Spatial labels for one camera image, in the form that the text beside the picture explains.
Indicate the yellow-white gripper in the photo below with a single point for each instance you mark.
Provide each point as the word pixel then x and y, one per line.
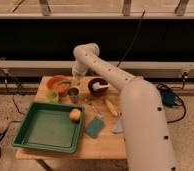
pixel 75 81

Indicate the green pepper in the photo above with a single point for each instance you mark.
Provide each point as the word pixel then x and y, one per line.
pixel 64 82

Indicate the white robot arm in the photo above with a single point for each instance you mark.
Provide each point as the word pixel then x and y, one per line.
pixel 147 138

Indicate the red-orange bowl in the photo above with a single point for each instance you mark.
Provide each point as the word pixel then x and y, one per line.
pixel 52 84

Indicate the dark maroon bowl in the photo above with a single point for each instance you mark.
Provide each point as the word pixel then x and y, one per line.
pixel 99 92

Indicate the grey metal cup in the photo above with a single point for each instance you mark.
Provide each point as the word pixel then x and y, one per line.
pixel 73 94

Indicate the white spoon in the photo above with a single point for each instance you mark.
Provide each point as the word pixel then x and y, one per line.
pixel 97 86

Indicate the small green cup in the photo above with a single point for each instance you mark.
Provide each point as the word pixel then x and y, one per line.
pixel 52 96

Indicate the orange fruit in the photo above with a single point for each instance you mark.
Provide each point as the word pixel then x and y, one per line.
pixel 75 115

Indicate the metal fork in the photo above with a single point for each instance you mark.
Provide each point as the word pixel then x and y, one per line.
pixel 97 113

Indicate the green plastic tray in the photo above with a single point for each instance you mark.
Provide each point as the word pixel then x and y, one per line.
pixel 47 126

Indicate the green sponge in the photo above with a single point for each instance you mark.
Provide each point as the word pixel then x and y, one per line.
pixel 94 127

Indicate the wooden table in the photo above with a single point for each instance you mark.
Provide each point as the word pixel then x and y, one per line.
pixel 106 146

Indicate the blue-grey cloth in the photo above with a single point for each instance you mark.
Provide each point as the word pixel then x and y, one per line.
pixel 117 128

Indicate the blue power box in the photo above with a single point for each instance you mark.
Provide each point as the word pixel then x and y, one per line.
pixel 168 97

